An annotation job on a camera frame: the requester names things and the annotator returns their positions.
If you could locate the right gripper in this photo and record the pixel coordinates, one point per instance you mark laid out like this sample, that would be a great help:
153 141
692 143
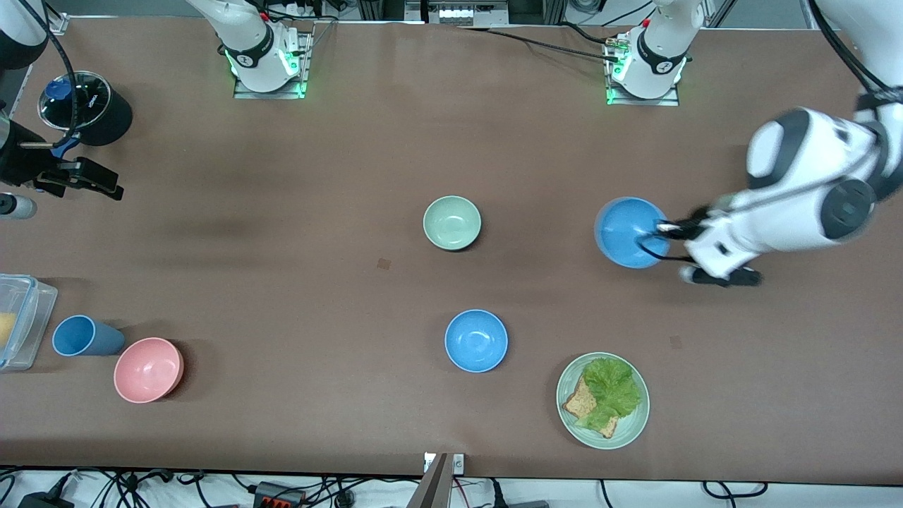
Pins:
21 162

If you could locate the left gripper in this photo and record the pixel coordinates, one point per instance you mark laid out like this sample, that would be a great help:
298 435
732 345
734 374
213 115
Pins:
695 219

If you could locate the blue plastic bowl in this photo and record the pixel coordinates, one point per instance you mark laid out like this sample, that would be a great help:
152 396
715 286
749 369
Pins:
621 233
476 342

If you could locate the green plastic bowl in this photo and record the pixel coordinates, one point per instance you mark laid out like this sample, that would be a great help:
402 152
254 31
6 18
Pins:
451 223

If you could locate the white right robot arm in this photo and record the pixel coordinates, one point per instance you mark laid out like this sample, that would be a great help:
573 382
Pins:
247 49

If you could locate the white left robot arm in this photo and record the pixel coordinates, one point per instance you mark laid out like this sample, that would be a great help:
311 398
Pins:
797 162

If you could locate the pink plastic bowl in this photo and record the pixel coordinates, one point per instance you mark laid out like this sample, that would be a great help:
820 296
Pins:
148 370

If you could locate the glass lid blue knob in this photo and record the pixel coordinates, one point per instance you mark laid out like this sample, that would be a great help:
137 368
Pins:
88 99

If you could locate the clear plastic food container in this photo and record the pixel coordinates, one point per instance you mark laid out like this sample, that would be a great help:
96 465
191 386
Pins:
32 317

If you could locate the blue plastic cup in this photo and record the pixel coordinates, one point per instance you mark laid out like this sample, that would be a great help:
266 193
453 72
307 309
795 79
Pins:
74 335

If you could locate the yellow food block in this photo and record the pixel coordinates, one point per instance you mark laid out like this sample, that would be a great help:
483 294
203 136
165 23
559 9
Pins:
5 330

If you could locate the green lettuce leaf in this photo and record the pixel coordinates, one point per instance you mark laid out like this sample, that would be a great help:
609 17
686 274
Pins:
614 388

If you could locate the brown toast slice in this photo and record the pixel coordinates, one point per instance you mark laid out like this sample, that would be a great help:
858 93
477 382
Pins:
580 406

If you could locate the green round plate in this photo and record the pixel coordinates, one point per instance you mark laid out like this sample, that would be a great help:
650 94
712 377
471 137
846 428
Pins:
628 429

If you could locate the silver equipment box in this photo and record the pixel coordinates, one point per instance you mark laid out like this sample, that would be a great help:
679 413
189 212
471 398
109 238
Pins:
465 13

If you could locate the black power adapter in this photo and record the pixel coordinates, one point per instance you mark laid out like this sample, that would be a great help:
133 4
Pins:
42 502

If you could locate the black red power strip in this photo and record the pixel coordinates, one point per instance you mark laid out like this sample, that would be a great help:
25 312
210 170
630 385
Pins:
279 497

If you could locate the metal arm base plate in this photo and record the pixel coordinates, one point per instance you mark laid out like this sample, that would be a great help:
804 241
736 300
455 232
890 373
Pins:
268 95
642 102

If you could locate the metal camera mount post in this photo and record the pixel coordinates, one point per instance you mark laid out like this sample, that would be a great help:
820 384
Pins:
434 487

